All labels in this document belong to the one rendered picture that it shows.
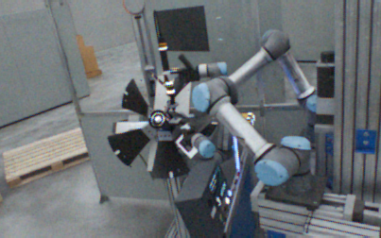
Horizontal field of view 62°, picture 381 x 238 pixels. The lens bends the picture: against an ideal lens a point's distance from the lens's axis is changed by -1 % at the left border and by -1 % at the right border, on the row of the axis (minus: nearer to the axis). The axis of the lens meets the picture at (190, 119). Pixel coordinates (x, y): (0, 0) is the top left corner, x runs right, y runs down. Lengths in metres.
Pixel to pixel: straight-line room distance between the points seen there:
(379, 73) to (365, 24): 0.19
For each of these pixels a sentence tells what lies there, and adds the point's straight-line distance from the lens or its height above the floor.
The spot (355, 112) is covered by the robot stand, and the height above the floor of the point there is 1.34.
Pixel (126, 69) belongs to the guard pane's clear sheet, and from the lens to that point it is 2.82.
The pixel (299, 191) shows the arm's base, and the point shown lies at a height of 1.06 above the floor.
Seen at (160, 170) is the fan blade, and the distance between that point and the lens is 1.88.
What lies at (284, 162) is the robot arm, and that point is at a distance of 1.29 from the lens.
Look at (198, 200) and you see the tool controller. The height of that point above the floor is 1.24.
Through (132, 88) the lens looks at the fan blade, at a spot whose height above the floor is 1.38.
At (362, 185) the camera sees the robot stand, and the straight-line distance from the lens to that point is 1.61.
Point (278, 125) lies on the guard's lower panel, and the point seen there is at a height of 0.83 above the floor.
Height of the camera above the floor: 1.89
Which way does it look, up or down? 21 degrees down
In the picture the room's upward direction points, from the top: 9 degrees counter-clockwise
